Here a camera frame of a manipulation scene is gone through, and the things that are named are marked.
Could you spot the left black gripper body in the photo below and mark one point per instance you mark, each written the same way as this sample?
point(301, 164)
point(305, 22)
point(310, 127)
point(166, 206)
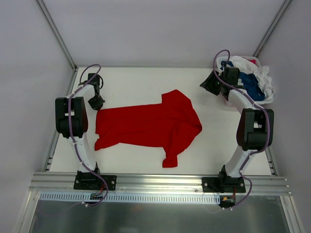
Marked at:
point(96, 101)

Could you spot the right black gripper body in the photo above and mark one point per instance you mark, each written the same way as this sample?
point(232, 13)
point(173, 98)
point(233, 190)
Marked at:
point(211, 81)

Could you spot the red t shirt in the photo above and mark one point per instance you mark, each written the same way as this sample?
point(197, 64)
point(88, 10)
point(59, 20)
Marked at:
point(172, 124)

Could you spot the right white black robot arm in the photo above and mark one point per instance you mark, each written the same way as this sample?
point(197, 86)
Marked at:
point(255, 129)

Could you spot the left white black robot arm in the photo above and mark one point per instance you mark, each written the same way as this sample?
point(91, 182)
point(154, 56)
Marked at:
point(72, 123)

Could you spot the white t shirt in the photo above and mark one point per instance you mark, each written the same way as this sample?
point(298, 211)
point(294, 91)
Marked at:
point(265, 83)

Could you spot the blue t shirt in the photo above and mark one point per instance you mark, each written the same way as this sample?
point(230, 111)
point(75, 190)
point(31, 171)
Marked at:
point(246, 77)

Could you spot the white laundry basket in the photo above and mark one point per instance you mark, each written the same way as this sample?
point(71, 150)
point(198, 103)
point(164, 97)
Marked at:
point(238, 96)

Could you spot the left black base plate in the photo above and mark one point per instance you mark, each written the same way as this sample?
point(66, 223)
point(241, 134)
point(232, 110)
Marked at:
point(109, 182)

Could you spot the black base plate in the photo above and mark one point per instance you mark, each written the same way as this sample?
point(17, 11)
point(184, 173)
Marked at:
point(223, 185)
point(109, 182)

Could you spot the aluminium mounting rail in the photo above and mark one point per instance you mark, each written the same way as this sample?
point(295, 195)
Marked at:
point(158, 184)

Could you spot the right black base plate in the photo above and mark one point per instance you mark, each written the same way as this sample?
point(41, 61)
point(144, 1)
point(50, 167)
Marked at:
point(223, 185)

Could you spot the white slotted cable duct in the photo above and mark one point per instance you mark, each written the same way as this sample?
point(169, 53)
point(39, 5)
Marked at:
point(131, 198)

